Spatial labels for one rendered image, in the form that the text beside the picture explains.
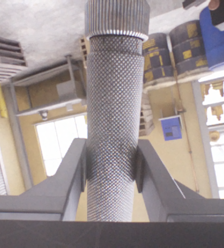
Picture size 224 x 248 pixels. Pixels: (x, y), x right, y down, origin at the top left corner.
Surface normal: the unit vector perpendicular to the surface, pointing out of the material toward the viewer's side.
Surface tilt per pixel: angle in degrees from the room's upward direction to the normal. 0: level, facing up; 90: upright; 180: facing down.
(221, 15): 90
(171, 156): 90
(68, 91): 90
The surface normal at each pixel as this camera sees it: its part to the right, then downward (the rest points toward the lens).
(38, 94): -0.31, 0.10
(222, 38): -0.63, 0.15
